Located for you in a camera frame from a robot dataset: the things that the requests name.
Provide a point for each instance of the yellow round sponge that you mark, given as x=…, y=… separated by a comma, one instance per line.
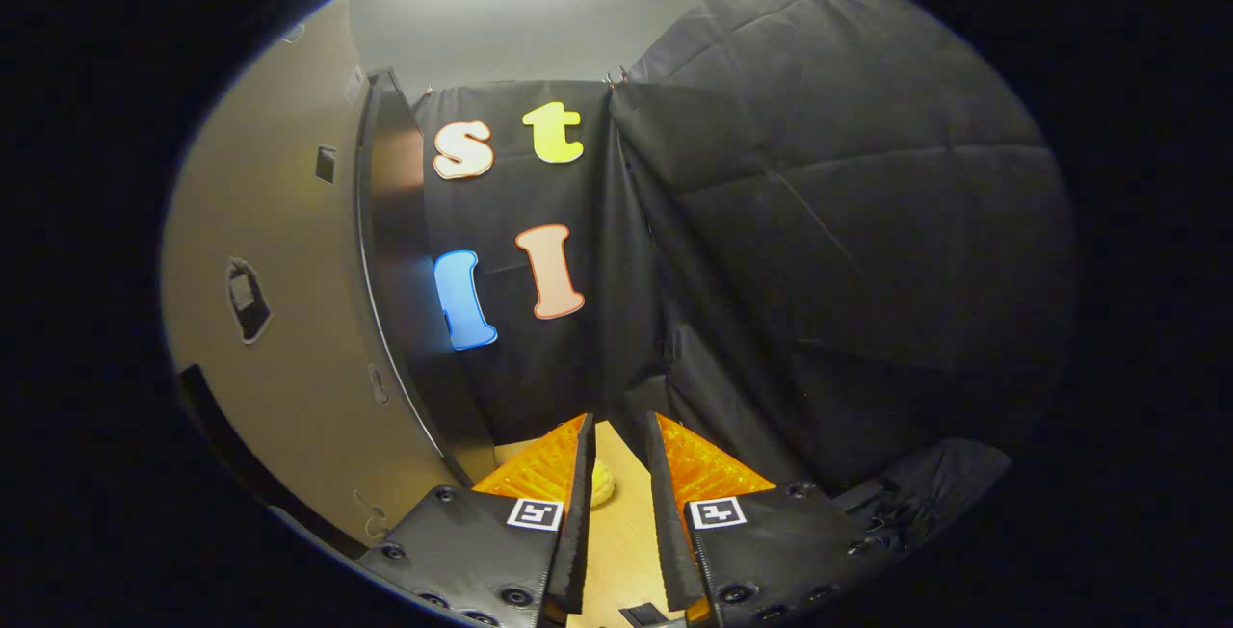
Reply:
x=602, y=485

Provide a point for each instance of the black backdrop cloth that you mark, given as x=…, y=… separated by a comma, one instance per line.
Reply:
x=819, y=223

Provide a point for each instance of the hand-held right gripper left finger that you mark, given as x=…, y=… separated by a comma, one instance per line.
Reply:
x=576, y=532

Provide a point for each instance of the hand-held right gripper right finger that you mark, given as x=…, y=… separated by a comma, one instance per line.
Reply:
x=669, y=532

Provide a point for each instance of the dark cloth bundle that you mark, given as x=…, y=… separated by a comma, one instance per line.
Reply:
x=934, y=484

